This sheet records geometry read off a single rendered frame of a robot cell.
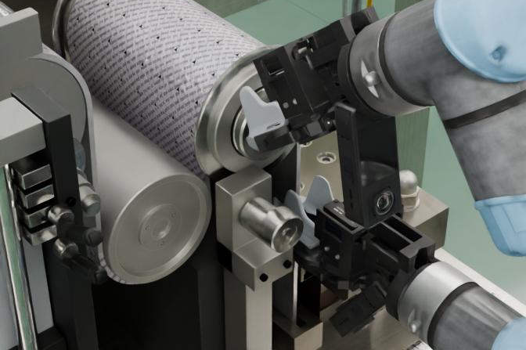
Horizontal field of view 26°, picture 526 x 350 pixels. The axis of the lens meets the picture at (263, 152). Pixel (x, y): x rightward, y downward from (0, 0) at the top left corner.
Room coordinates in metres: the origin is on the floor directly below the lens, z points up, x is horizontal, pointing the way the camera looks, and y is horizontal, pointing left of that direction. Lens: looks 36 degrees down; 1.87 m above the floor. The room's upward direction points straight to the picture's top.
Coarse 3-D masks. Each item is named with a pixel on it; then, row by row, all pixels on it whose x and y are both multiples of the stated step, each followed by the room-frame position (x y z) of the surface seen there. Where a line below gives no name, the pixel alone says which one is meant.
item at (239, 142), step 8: (264, 96) 0.89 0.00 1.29; (240, 112) 0.88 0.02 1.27; (240, 120) 0.87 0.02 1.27; (232, 128) 0.88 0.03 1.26; (240, 128) 0.87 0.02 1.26; (248, 128) 0.87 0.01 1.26; (232, 136) 0.87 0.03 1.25; (240, 136) 0.87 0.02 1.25; (232, 144) 0.88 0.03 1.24; (240, 144) 0.87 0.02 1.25; (240, 152) 0.87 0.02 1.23; (248, 152) 0.87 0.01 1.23; (256, 152) 0.88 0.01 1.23; (264, 152) 0.88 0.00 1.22; (272, 152) 0.89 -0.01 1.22; (256, 160) 0.88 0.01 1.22
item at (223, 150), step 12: (252, 72) 0.90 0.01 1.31; (240, 84) 0.88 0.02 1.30; (252, 84) 0.89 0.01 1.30; (228, 96) 0.88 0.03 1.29; (228, 108) 0.87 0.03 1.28; (216, 120) 0.87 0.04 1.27; (228, 120) 0.87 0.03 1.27; (216, 132) 0.86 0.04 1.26; (228, 132) 0.87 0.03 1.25; (216, 144) 0.86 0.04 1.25; (228, 144) 0.87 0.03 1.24; (216, 156) 0.87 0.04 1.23; (228, 156) 0.87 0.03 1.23; (240, 156) 0.88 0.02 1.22; (276, 156) 0.91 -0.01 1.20; (228, 168) 0.87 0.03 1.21; (240, 168) 0.88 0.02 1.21
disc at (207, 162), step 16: (272, 48) 0.92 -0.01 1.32; (240, 64) 0.89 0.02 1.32; (224, 80) 0.88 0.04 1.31; (208, 96) 0.87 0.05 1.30; (208, 112) 0.87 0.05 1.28; (208, 128) 0.87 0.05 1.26; (208, 144) 0.87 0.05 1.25; (208, 160) 0.87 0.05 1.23; (208, 176) 0.87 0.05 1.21; (224, 176) 0.88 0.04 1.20
